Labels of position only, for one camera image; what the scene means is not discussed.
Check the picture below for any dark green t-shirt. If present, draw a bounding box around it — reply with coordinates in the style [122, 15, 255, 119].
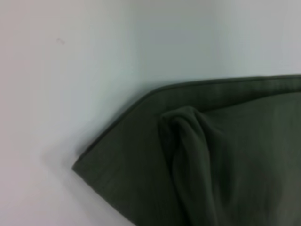
[71, 74, 301, 226]

